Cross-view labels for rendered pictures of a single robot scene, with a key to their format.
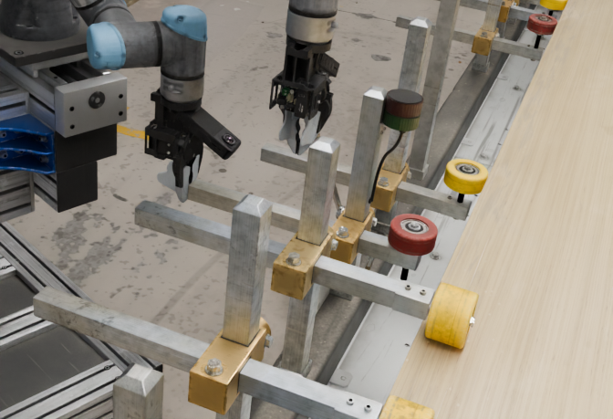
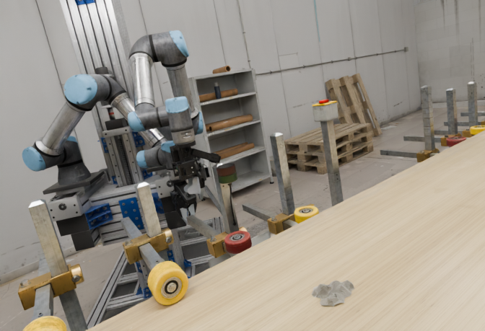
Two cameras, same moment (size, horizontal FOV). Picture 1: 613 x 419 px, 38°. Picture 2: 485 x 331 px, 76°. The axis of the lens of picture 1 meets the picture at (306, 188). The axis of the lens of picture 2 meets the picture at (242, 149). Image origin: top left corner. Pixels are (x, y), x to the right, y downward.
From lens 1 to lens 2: 1.12 m
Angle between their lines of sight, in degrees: 44
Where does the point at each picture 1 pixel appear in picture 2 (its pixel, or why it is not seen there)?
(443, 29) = (326, 142)
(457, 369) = (151, 317)
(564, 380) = not seen: outside the picture
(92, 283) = not seen: hidden behind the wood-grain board
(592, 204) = (369, 232)
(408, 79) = (277, 164)
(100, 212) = not seen: hidden behind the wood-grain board
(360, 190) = (225, 217)
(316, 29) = (176, 137)
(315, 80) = (187, 161)
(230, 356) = (40, 280)
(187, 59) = (168, 161)
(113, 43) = (141, 156)
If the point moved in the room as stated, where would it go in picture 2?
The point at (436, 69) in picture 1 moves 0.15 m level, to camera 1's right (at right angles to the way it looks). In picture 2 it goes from (329, 163) to (366, 164)
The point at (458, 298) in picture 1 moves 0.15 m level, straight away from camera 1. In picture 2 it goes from (159, 270) to (216, 241)
